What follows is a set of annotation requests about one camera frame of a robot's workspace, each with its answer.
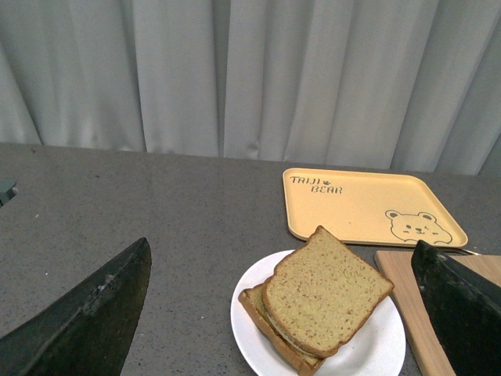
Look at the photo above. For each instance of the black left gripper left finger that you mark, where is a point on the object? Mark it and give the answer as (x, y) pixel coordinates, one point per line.
(89, 330)

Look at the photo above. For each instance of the white round plate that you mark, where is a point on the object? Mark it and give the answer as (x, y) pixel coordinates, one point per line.
(378, 348)

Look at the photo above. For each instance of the metal cutting board handle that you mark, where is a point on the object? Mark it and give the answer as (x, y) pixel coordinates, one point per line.
(468, 252)

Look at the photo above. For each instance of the fake fried egg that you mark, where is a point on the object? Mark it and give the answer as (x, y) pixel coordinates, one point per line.
(286, 337)

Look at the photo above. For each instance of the yellow bear serving tray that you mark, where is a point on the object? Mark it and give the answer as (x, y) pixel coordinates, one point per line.
(368, 208)

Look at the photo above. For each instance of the grey curtain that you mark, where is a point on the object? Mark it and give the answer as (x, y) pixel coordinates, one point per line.
(400, 85)

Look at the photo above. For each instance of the grey object at table edge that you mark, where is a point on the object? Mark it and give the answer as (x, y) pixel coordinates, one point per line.
(7, 191)

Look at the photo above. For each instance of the bamboo cutting board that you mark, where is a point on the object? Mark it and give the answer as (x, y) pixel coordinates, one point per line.
(429, 354)

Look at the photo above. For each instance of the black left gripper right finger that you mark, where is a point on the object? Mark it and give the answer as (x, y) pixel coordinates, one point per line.
(463, 308)

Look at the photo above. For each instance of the bread slice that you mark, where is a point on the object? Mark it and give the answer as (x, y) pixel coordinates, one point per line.
(250, 299)
(322, 293)

